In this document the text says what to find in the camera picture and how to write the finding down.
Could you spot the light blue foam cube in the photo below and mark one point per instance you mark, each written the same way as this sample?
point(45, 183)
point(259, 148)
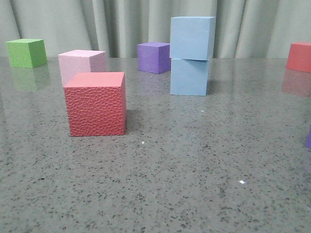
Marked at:
point(189, 77)
point(192, 37)

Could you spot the purple foam cube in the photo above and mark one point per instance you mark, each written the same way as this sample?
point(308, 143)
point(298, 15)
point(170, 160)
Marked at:
point(154, 57)

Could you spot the red textured foam cube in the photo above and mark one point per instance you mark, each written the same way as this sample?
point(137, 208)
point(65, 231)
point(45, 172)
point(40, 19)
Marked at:
point(96, 103)

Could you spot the pink foam cube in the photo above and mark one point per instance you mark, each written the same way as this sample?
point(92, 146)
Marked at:
point(77, 61)

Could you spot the grey-green curtain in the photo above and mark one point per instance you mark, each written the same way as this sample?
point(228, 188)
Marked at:
point(244, 28)

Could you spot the green foam cube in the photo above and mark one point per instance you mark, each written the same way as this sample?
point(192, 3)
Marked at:
point(28, 53)

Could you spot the purple cube at right edge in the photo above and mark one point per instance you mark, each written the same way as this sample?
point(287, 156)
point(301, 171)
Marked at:
point(308, 142)

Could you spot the red foam cube far right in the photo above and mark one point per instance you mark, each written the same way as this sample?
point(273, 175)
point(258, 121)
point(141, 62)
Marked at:
point(299, 57)

